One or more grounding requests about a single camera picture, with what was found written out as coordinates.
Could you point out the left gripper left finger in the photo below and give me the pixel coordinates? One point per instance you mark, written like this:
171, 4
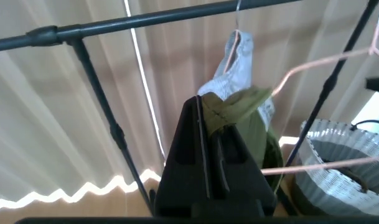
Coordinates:
180, 186

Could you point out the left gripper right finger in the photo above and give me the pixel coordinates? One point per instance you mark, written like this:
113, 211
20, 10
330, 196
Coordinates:
248, 186

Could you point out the pink clothes hanger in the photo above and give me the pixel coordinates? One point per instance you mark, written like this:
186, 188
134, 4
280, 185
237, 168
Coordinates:
301, 168
231, 51

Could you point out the green garment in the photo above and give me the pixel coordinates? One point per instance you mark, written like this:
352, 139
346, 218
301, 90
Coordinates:
251, 130

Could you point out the pale grey shorts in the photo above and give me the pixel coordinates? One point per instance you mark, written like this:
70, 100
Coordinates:
239, 71

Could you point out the white laundry basket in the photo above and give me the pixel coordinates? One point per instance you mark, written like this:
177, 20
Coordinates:
332, 193

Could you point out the beige curtain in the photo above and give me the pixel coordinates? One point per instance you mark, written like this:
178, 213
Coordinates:
36, 109

